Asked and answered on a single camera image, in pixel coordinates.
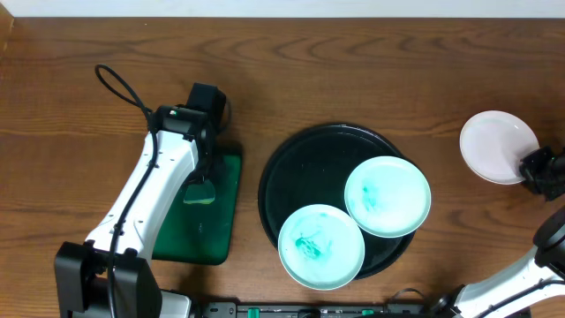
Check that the green rectangular tray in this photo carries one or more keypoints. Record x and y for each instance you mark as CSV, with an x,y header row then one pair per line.
x,y
197,233

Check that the pale green plate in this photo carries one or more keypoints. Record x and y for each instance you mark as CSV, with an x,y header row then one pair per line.
x,y
321,247
387,196

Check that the green scrub sponge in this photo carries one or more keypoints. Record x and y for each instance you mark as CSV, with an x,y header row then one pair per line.
x,y
200,193

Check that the pale green plate right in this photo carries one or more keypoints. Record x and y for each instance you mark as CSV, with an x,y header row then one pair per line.
x,y
387,196

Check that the pale green plate front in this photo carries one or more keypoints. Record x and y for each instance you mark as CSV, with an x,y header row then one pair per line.
x,y
321,247

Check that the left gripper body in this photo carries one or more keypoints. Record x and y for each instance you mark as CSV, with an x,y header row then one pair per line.
x,y
205,167

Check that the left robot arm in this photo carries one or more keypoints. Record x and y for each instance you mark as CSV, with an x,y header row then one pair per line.
x,y
109,275

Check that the white plate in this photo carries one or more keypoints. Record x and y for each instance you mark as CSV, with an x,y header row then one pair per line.
x,y
493,143

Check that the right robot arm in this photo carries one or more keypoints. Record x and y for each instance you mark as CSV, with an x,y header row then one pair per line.
x,y
538,275

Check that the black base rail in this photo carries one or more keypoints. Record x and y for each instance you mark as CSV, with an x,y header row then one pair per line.
x,y
233,310

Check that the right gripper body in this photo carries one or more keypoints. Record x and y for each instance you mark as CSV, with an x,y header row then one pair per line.
x,y
544,172

